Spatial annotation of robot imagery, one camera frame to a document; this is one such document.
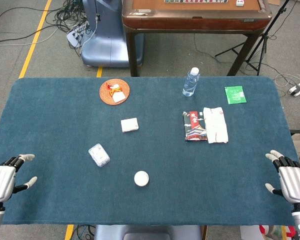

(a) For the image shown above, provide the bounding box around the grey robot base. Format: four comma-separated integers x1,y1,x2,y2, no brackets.
93,224,203,240

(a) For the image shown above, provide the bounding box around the brown mahjong table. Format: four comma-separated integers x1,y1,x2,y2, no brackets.
121,0,273,77

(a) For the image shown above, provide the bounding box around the black red snack package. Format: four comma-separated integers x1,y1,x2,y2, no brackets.
182,110,208,143

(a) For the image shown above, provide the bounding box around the blue felt table cloth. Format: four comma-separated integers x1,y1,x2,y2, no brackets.
0,76,300,226

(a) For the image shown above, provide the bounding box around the grey power strip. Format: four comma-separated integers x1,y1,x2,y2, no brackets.
66,23,91,48

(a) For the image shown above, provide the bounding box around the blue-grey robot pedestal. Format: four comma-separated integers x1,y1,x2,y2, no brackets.
80,0,145,68

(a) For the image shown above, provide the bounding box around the black tripod stand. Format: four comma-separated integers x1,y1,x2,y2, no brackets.
214,0,291,76

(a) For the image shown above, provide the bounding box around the small transparent plastic box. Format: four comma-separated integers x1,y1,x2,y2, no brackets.
88,143,111,168

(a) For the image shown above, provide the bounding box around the clear plastic water bottle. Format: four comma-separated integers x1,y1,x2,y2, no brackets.
182,66,201,98

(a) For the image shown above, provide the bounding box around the white cardboard card box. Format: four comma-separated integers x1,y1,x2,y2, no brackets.
120,117,140,133

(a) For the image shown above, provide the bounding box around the white floor cable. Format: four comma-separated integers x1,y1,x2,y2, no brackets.
273,73,300,88

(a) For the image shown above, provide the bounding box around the black floor cable tangle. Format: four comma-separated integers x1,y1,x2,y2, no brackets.
0,0,91,57

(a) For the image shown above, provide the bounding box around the green foil packet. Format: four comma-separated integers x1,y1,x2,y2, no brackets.
224,85,248,105

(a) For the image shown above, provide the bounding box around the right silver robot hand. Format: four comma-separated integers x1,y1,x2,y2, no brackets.
264,149,300,205

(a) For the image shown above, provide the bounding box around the orange woven round coaster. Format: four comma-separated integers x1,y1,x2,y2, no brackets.
99,78,131,106

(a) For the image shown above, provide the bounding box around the white wet wipes pack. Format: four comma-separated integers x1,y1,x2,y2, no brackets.
202,106,229,145

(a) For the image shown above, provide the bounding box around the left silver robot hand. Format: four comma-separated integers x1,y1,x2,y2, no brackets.
0,153,38,203

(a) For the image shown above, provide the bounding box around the orange and white snack packet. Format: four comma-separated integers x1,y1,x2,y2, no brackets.
107,83,127,104

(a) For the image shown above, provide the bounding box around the row of mahjong tiles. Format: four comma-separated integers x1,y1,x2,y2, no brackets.
164,0,229,4

